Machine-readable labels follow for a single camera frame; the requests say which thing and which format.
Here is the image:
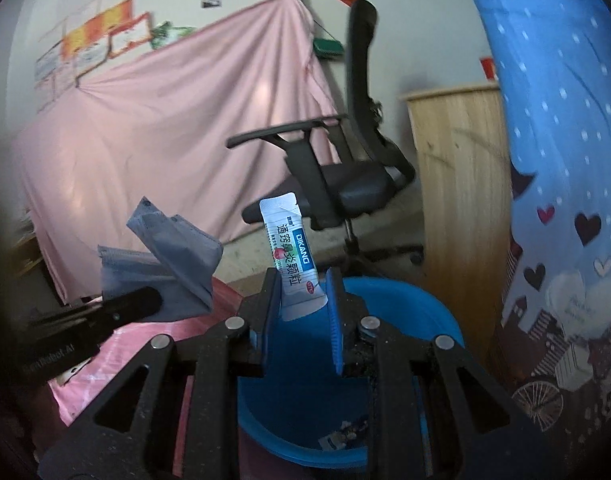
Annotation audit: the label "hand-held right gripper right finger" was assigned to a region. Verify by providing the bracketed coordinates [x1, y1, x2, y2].
[325, 266, 562, 480]

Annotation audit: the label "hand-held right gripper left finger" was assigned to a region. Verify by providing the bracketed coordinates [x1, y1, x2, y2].
[40, 267, 286, 480]

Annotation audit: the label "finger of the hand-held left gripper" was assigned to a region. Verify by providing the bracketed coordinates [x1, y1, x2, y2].
[29, 286, 164, 334]

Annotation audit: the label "blue plastic basin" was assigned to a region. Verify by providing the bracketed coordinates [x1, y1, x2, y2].
[235, 276, 465, 471]

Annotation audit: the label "white printed sachet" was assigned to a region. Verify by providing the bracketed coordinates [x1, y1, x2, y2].
[259, 192, 329, 322]

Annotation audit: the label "grey-blue face mask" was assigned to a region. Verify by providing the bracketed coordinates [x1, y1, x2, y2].
[98, 197, 225, 322]

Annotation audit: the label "pink checked blanket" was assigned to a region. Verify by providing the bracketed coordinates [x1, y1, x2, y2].
[48, 280, 266, 427]

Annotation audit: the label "wooden shelf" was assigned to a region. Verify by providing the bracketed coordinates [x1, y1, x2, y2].
[10, 210, 61, 307]

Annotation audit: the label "white dark-printed wrapper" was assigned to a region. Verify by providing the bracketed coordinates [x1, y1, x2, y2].
[319, 419, 371, 454]

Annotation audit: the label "pink hanging cloth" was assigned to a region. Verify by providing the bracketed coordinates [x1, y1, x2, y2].
[12, 0, 342, 306]

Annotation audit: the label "wooden cabinet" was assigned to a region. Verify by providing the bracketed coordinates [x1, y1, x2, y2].
[399, 82, 517, 361]

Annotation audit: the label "black office chair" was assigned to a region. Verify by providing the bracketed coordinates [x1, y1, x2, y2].
[226, 0, 426, 277]

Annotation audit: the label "blue printed cloth with hearts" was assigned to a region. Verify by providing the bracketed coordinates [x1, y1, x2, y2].
[453, 0, 611, 441]

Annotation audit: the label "row of wall certificates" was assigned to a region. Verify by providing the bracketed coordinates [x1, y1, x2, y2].
[32, 0, 184, 112]

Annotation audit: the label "green wall photos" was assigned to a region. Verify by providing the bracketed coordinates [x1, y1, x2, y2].
[150, 21, 197, 51]

